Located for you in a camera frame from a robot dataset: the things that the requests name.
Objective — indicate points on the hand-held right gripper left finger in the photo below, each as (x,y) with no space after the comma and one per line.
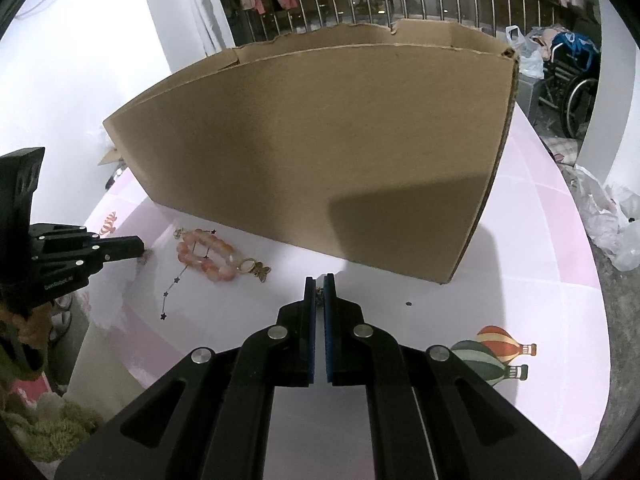
(300,340)

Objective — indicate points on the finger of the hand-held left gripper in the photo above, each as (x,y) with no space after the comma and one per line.
(120,242)
(75,262)

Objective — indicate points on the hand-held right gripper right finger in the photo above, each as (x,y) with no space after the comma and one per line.
(345,350)

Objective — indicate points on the gold butterfly charm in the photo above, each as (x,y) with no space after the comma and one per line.
(261,271)

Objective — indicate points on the brown cardboard box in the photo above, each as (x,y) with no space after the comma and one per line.
(300,160)

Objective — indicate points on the pink balloon print tablecloth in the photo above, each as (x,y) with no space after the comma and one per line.
(540,260)

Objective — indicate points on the white curtain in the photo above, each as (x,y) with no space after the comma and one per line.
(190,5)

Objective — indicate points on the large crumpled white plastic bag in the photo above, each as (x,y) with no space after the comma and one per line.
(607,220)

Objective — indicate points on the checked cloth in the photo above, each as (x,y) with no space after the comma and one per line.
(565,149)

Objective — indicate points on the wheelchair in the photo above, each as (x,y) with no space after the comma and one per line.
(575,90)

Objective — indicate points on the metal balcony railing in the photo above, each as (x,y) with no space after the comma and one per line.
(450,0)

